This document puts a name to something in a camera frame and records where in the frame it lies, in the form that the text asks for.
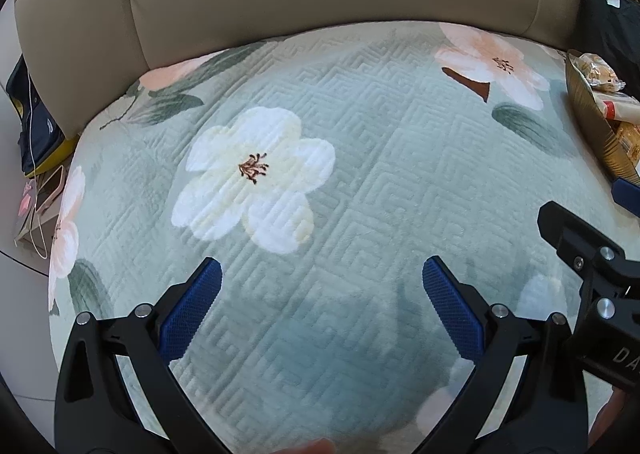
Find yellow cake pack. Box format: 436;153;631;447
608;119;640;170

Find person's right hand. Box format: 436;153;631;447
587;389;632;454

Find person's left hand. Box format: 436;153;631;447
273;438;336;454

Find gold ribbed bowl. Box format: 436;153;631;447
565;49;639;185

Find white red wafer pack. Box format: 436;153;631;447
593;90;640;125

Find clear pack of crackers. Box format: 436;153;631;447
574;52;626;94

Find pink items on floor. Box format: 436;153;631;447
12;164;68;245

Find dark blue bag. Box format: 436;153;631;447
6;56;78;178

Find floral quilted seat cover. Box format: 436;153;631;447
49;22;639;453

